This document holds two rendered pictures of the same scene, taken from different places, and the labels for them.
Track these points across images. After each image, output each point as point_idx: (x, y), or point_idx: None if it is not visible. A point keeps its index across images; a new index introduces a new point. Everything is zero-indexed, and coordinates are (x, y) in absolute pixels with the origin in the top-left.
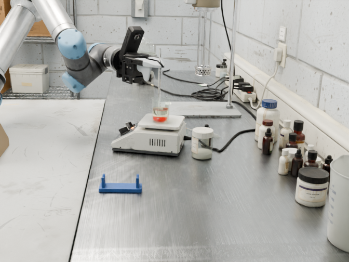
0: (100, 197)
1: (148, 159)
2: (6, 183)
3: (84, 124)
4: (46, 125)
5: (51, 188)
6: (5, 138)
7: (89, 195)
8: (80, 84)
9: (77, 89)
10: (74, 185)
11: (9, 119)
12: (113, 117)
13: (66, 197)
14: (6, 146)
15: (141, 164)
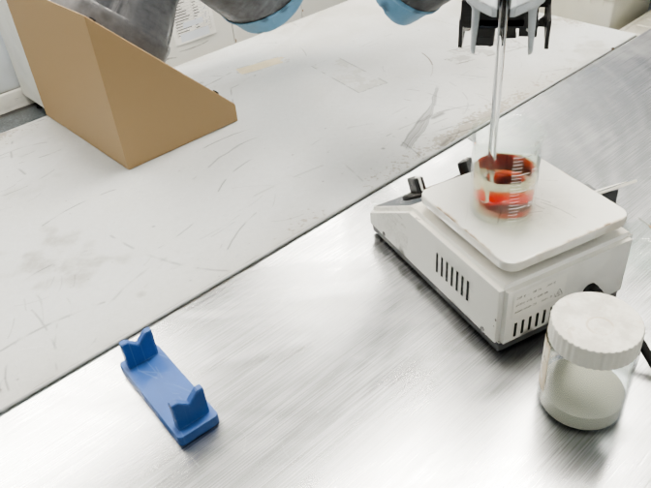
0: (94, 394)
1: (408, 314)
2: (68, 230)
3: (459, 106)
4: (385, 82)
5: (85, 295)
6: (216, 106)
7: (92, 369)
8: (400, 5)
9: (391, 15)
10: (129, 310)
11: (348, 45)
12: (565, 104)
13: (59, 343)
14: (218, 123)
15: (358, 324)
